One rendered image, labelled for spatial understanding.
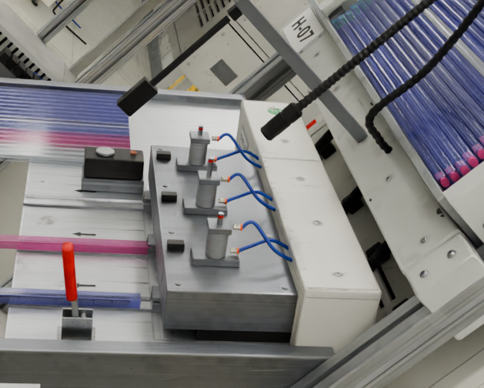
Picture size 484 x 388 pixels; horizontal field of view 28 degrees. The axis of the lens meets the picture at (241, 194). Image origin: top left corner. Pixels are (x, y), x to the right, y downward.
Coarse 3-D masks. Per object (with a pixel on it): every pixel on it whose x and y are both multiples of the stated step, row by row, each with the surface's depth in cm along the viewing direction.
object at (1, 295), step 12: (0, 288) 101; (12, 288) 101; (0, 300) 100; (12, 300) 100; (24, 300) 100; (36, 300) 101; (48, 300) 101; (60, 300) 101; (84, 300) 101; (96, 300) 102; (108, 300) 102; (120, 300) 102; (132, 300) 102
